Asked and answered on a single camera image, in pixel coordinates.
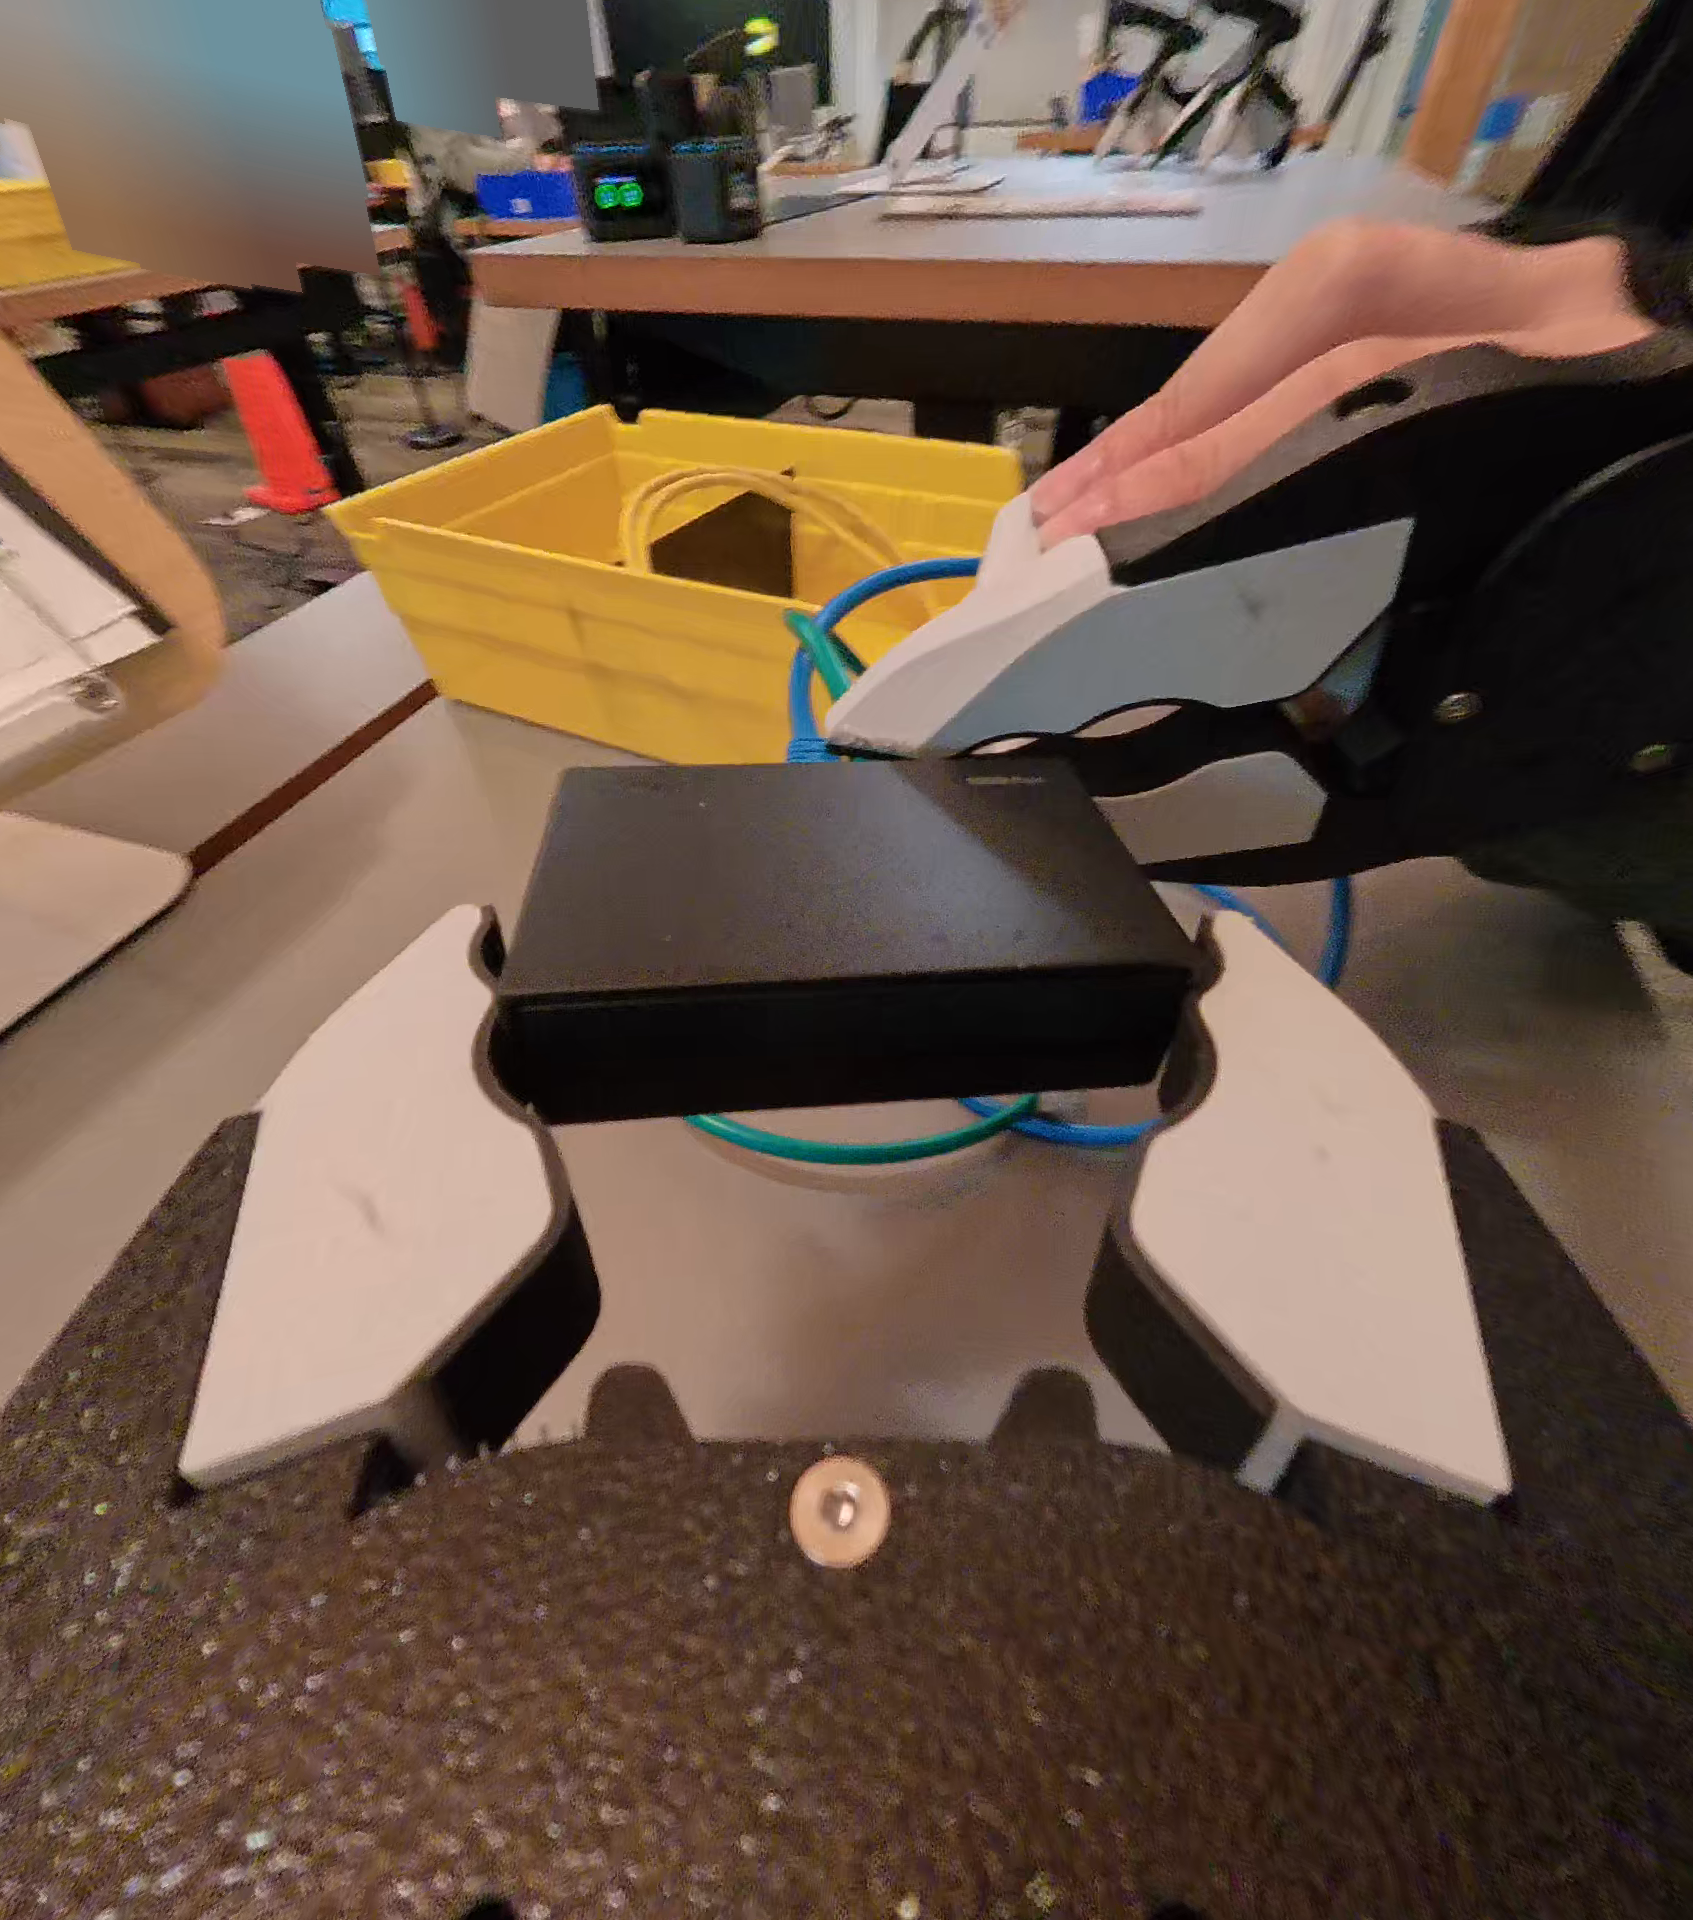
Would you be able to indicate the orange traffic cone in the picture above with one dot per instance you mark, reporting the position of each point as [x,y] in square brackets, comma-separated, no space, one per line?
[279,442]

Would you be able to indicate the stack of yellow bins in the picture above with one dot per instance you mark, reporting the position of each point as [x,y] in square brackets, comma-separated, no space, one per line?
[14,233]

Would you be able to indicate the yellow plastic bin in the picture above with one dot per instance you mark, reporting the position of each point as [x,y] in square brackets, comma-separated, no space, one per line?
[530,631]

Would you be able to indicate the person's right hand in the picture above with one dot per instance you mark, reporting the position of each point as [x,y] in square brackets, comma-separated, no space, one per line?
[1311,346]

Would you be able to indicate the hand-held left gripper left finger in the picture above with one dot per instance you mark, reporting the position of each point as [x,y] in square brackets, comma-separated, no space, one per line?
[365,1199]

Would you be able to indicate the black power station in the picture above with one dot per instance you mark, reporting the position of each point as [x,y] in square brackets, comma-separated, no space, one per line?
[715,186]

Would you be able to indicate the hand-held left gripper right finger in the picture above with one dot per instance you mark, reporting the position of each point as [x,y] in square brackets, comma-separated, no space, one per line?
[1325,1215]

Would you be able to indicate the instruction sheet on stand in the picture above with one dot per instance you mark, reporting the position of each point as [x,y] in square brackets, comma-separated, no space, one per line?
[111,525]

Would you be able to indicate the black ethernet switch box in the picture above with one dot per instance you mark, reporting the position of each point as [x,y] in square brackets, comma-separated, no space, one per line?
[816,900]

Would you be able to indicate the power station with green display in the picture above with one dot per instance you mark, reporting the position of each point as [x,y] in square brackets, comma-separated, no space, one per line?
[620,191]

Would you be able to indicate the long wooden top desk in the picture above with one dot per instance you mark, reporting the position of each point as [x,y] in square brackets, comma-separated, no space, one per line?
[862,263]

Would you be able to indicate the small blue bin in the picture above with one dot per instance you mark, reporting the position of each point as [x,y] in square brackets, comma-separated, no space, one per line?
[528,195]

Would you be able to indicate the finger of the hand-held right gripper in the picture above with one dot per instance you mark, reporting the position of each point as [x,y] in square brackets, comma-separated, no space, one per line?
[1206,614]
[1206,774]

